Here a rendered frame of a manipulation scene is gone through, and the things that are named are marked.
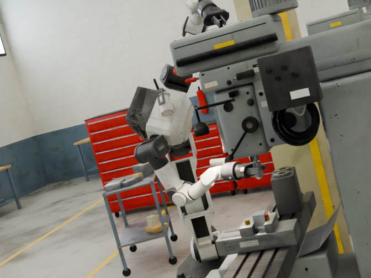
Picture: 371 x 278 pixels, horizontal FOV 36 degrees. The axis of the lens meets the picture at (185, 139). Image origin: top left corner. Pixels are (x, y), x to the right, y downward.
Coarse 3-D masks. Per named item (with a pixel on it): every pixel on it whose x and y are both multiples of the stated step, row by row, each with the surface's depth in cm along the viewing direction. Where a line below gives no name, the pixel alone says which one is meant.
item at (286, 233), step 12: (276, 216) 255; (264, 228) 252; (276, 228) 248; (288, 228) 244; (216, 240) 253; (228, 240) 251; (240, 240) 249; (252, 240) 248; (264, 240) 246; (276, 240) 244; (288, 240) 243; (228, 252) 252; (240, 252) 250
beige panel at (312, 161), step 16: (240, 0) 423; (240, 16) 425; (288, 16) 414; (288, 32) 416; (320, 128) 422; (320, 144) 424; (288, 160) 435; (304, 160) 431; (320, 160) 426; (304, 176) 433; (320, 176) 429; (304, 192) 435; (320, 192) 431; (336, 192) 428; (320, 208) 434; (336, 208) 430; (320, 224) 436; (336, 224) 432
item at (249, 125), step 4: (248, 116) 250; (244, 120) 248; (248, 120) 247; (252, 120) 247; (256, 120) 247; (244, 124) 248; (248, 124) 247; (252, 124) 247; (256, 124) 247; (244, 128) 249; (248, 128) 248; (252, 128) 248; (256, 128) 247; (244, 132) 249; (248, 132) 249; (252, 132) 248; (244, 136) 250; (240, 140) 250; (236, 148) 252; (232, 152) 253; (228, 156) 253; (232, 156) 253
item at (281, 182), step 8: (280, 168) 304; (288, 168) 299; (272, 176) 297; (280, 176) 288; (288, 176) 287; (296, 176) 304; (272, 184) 288; (280, 184) 288; (288, 184) 287; (296, 184) 291; (280, 192) 288; (288, 192) 287; (296, 192) 286; (280, 200) 289; (288, 200) 288; (296, 200) 287; (280, 208) 290; (288, 208) 289; (296, 208) 288
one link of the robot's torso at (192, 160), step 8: (192, 136) 330; (192, 144) 328; (192, 152) 327; (168, 160) 327; (184, 160) 327; (192, 160) 326; (176, 168) 327; (184, 168) 331; (192, 168) 326; (184, 176) 332; (192, 176) 332; (200, 200) 328; (184, 208) 329; (192, 208) 329; (200, 208) 330
